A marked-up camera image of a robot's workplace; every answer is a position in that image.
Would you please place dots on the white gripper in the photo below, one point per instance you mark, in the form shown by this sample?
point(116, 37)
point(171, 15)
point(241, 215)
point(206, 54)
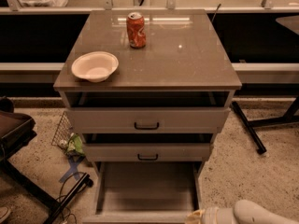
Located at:
point(210, 216)

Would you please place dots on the grey drawer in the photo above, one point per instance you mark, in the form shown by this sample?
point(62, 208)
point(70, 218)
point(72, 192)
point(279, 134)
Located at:
point(147, 120)
point(147, 152)
point(146, 192)

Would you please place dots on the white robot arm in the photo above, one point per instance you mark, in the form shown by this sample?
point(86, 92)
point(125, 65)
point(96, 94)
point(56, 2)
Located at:
point(243, 212)

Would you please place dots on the grey drawer cabinet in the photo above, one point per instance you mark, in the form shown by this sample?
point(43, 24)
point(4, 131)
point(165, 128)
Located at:
point(183, 65)

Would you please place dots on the blue tape cross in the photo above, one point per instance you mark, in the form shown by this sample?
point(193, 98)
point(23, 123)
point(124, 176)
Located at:
point(74, 162)

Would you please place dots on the green snack bag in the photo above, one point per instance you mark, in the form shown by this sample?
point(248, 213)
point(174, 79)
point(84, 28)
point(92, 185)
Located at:
point(72, 146)

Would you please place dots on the white paper bowl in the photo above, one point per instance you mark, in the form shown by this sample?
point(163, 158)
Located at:
point(95, 66)

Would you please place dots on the grey shoe tip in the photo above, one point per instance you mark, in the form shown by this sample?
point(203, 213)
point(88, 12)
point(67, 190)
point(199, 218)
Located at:
point(4, 214)

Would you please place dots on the dark office chair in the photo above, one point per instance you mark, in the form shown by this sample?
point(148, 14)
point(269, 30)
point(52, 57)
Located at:
point(16, 131)

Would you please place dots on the orange soda can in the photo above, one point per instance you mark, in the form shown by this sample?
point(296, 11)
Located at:
point(135, 24)

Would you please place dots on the black table leg frame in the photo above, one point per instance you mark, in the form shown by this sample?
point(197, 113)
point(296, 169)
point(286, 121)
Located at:
point(289, 117)

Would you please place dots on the wire mesh basket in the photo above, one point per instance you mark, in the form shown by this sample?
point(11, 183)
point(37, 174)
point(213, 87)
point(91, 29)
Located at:
point(63, 132)

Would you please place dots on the metal window rail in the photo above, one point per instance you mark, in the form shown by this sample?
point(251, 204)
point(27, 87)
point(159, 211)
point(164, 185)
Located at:
point(187, 0)

